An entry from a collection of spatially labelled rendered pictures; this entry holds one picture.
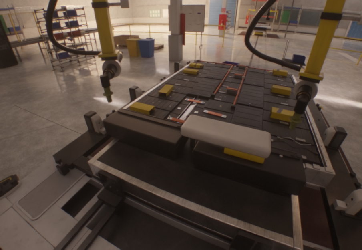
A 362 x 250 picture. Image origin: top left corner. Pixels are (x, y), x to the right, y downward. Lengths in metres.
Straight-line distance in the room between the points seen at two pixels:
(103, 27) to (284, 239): 1.00
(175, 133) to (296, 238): 0.58
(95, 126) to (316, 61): 1.20
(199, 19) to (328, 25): 8.54
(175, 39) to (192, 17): 3.21
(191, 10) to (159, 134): 8.64
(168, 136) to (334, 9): 0.74
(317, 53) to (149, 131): 0.73
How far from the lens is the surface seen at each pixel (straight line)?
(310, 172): 0.99
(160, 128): 0.82
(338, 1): 0.73
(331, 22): 0.73
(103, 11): 0.80
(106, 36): 0.80
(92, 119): 1.22
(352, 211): 1.04
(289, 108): 1.41
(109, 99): 0.72
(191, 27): 9.23
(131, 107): 1.17
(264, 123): 1.13
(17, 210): 1.13
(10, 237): 1.06
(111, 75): 0.74
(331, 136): 1.34
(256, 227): 0.69
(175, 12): 6.20
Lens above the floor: 1.58
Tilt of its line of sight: 32 degrees down
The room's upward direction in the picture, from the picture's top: straight up
